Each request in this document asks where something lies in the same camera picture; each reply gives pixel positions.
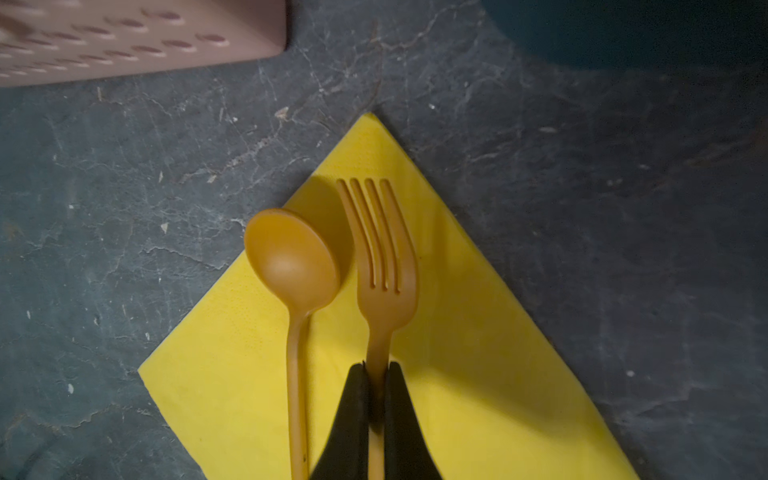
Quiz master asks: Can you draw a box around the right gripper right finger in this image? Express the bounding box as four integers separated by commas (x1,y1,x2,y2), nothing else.
384,362,442,480

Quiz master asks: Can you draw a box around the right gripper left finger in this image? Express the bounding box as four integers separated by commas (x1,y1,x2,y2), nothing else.
310,363,370,480

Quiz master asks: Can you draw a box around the orange plastic fork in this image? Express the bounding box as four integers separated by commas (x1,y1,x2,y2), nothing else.
336,178,419,479

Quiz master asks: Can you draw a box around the orange plastic spoon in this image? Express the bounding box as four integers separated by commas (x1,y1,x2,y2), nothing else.
244,208,341,479

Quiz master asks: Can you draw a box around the teal plastic tray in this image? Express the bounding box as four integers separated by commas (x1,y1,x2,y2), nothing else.
482,0,767,69

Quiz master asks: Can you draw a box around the pink plastic basket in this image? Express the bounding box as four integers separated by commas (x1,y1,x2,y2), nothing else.
1,0,288,88

